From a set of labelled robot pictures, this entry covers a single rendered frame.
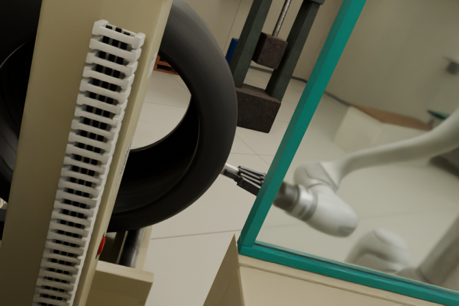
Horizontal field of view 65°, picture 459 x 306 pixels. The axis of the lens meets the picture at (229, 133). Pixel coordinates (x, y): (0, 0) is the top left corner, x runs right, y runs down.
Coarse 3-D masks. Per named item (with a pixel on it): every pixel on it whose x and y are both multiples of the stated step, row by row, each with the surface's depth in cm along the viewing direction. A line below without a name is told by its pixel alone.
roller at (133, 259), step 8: (128, 232) 87; (136, 232) 88; (144, 232) 91; (128, 240) 84; (136, 240) 85; (128, 248) 82; (136, 248) 83; (120, 256) 80; (128, 256) 80; (136, 256) 81; (120, 264) 77; (128, 264) 78; (136, 264) 80
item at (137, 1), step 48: (48, 0) 40; (96, 0) 40; (144, 0) 41; (48, 48) 42; (144, 48) 43; (48, 96) 44; (144, 96) 56; (48, 144) 46; (48, 192) 49; (96, 240) 53; (0, 288) 54
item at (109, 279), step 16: (0, 240) 68; (96, 272) 70; (112, 272) 71; (128, 272) 72; (144, 272) 74; (96, 288) 72; (112, 288) 72; (128, 288) 72; (144, 288) 72; (96, 304) 73; (112, 304) 73; (128, 304) 74; (144, 304) 74
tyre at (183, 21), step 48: (0, 0) 61; (0, 48) 62; (192, 48) 67; (0, 96) 88; (192, 96) 70; (0, 144) 85; (192, 144) 103; (0, 192) 74; (144, 192) 99; (192, 192) 80
